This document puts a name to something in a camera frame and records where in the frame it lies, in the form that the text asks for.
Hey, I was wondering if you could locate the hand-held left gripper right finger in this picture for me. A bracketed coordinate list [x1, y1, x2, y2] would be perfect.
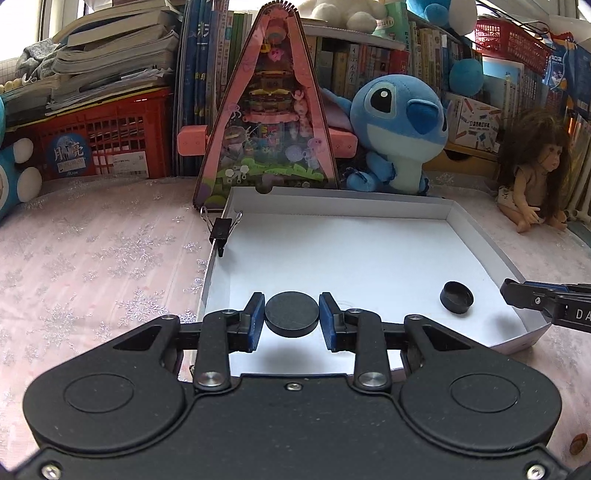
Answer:
[318, 292, 472, 394]

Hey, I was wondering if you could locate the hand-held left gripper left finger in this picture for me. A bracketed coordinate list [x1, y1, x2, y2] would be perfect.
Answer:
[112, 292, 266, 393]

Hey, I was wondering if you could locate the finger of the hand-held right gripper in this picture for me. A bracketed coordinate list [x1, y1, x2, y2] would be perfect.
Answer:
[524, 281, 591, 293]
[501, 278, 568, 319]

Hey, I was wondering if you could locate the small black round cap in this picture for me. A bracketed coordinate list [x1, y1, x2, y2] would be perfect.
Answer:
[440, 280, 475, 315]

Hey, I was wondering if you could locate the white cardboard tray box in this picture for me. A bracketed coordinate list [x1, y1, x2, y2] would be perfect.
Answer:
[196, 186, 552, 384]

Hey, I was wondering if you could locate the black binder clip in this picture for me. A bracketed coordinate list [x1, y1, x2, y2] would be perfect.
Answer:
[200, 206, 244, 258]

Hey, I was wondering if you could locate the brown-haired baby doll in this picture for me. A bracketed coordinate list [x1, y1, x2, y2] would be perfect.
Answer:
[496, 108, 573, 234]

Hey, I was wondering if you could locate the wooden drawer box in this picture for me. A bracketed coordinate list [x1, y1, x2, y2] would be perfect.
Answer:
[422, 143, 499, 176]

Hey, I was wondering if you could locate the printed white cardboard box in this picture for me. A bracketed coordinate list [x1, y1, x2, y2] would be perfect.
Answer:
[445, 92, 502, 154]

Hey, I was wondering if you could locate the pink triangular toy box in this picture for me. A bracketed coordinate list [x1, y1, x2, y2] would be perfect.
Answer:
[193, 0, 345, 212]

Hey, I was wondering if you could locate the blue alien plush toy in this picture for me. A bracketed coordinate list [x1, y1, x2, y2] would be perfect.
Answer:
[318, 74, 450, 195]

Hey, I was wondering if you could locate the blue printed packet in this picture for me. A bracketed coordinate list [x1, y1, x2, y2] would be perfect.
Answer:
[542, 39, 591, 93]

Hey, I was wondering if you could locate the blue plush ball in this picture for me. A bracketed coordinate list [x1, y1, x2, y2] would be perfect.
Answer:
[449, 58, 485, 97]

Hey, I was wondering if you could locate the red plastic crate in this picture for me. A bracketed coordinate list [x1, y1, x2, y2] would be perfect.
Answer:
[34, 88, 174, 181]

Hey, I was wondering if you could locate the red mesh basket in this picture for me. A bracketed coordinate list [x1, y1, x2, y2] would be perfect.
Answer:
[473, 16, 555, 73]

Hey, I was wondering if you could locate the set of blue upright books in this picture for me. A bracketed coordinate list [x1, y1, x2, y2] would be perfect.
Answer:
[174, 0, 232, 177]

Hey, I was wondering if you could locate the row of shelf books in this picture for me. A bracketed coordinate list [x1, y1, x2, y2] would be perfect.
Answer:
[231, 11, 485, 100]

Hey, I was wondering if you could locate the blue round-footed plush toy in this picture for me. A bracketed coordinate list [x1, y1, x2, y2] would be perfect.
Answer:
[0, 99, 44, 222]

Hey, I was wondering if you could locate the blue and white plush toy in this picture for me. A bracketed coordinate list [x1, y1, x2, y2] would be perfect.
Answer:
[406, 0, 478, 36]

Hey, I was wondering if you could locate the stack of lying books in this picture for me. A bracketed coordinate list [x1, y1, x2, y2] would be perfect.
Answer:
[46, 0, 185, 116]

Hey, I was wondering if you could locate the grey cloth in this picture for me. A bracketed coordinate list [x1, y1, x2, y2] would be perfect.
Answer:
[16, 37, 59, 82]

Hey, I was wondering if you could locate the wooden bead string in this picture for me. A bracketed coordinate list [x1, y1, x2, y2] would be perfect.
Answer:
[0, 76, 29, 96]

